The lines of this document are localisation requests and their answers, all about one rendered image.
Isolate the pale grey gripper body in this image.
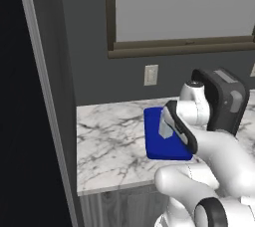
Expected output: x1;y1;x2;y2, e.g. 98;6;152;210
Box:
157;106;175;139

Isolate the black fridge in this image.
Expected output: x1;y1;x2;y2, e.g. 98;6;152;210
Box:
0;0;85;227

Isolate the grey wooden base cabinet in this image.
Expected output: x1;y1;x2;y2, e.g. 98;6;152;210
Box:
79;183;171;227

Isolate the brown framed window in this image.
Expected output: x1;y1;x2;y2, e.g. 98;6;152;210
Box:
105;0;255;60

